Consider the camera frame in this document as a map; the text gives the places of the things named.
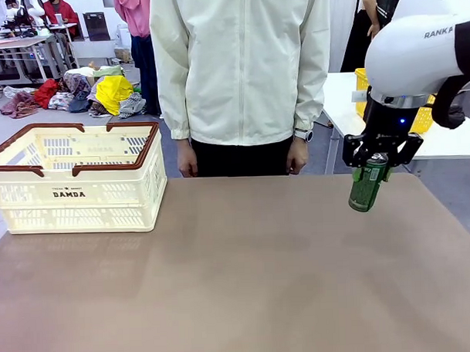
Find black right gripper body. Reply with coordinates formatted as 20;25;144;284
360;95;418;157

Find green drink can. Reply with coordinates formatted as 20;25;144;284
347;157;390;214

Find person right forearm white sleeve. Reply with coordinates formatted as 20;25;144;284
154;65;193;142

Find person left forearm white sleeve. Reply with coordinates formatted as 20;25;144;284
291;60;334;135

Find yellow plastic basket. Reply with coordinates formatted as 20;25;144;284
353;65;438;137

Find person left hand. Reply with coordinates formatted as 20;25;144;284
284;140;311;177

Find person right hand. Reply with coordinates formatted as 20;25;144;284
177;137;200;179

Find white side table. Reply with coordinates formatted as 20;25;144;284
321;67;470;177

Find silver wristwatch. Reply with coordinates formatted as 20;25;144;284
292;127;316;144

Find person with brown apron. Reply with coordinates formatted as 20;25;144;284
338;0;411;73

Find person in white jacket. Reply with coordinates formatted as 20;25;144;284
148;0;336;182

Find person in pink hoodie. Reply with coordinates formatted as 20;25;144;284
112;0;163;117

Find white low cabinet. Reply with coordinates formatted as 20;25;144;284
69;39;117;69

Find patterned clothes pile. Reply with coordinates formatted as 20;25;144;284
46;64;147;121

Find black box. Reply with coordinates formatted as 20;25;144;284
83;12;108;43

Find red cloth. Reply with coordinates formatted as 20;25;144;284
32;78;62;110

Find person in red top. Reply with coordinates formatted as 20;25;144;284
42;0;79;40

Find pink brown cloth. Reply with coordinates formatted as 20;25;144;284
0;91;38;120

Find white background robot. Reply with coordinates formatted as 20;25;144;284
0;0;48;32

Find black right arm cable sleeve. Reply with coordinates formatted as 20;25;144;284
429;20;470;130

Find cream shopping basket brown handles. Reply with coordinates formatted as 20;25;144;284
0;119;171;238

